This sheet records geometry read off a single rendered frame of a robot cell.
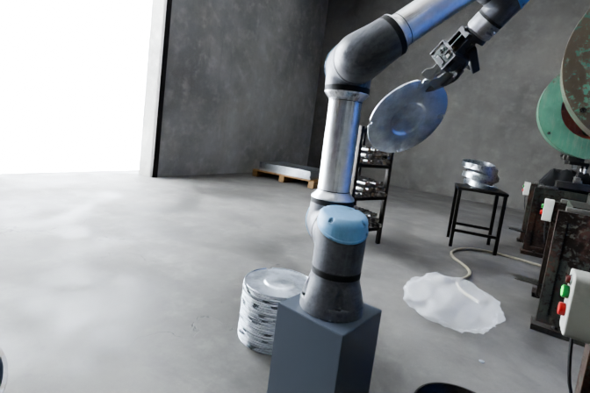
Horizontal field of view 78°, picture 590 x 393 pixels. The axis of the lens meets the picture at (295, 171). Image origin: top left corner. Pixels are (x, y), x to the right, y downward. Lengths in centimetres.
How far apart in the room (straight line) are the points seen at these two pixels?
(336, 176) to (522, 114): 655
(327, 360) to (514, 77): 691
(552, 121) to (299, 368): 325
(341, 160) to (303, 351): 45
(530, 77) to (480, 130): 113
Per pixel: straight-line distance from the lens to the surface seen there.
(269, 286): 152
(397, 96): 121
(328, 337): 84
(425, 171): 750
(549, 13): 772
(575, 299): 99
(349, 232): 81
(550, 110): 380
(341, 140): 93
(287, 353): 93
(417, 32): 88
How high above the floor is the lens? 85
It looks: 6 degrees down
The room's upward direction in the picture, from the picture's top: 7 degrees clockwise
